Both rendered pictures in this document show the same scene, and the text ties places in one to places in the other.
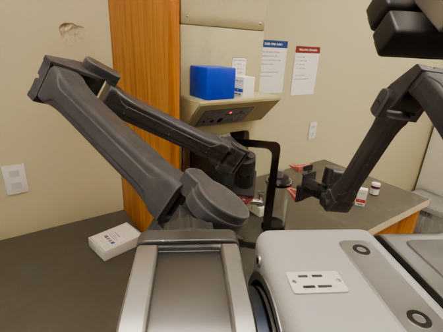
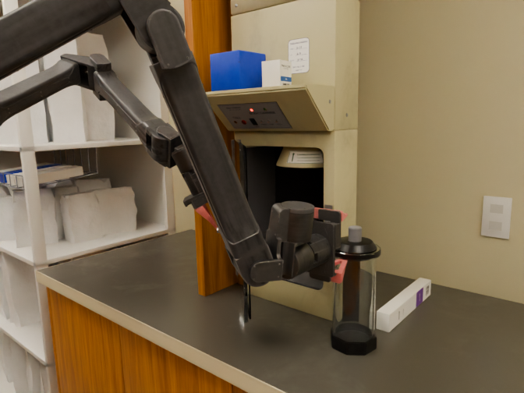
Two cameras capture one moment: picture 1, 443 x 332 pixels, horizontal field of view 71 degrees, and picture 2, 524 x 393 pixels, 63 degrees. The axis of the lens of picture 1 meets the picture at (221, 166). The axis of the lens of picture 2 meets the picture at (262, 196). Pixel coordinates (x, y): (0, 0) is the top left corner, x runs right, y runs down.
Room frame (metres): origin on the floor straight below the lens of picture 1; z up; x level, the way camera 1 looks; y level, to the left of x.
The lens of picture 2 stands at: (0.75, -1.04, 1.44)
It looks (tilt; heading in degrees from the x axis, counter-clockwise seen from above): 10 degrees down; 76
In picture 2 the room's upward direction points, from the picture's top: 1 degrees counter-clockwise
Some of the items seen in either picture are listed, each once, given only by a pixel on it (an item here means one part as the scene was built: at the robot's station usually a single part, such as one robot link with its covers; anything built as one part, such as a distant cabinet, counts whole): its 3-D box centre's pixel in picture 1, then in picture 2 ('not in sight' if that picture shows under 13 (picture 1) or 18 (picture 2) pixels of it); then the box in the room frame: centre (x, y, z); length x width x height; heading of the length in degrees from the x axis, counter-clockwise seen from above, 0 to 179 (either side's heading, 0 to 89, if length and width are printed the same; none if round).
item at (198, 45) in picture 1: (202, 137); (307, 160); (1.15, 0.08, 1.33); 0.32 x 0.25 x 0.77; 126
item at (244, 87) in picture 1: (243, 85); (276, 75); (1.03, -0.06, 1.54); 0.05 x 0.05 x 0.06; 42
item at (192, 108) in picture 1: (232, 111); (264, 110); (1.01, -0.03, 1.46); 0.32 x 0.11 x 0.10; 126
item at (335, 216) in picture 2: (298, 172); (332, 224); (1.07, -0.29, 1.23); 0.09 x 0.07 x 0.07; 36
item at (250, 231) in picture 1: (228, 195); (239, 221); (0.94, -0.03, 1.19); 0.30 x 0.01 x 0.40; 82
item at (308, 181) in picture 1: (312, 187); (312, 250); (1.01, -0.33, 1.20); 0.07 x 0.07 x 0.10; 36
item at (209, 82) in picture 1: (211, 82); (238, 72); (0.96, 0.04, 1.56); 0.10 x 0.10 x 0.09; 36
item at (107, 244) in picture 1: (116, 240); not in sight; (0.97, 0.38, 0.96); 0.16 x 0.12 x 0.04; 138
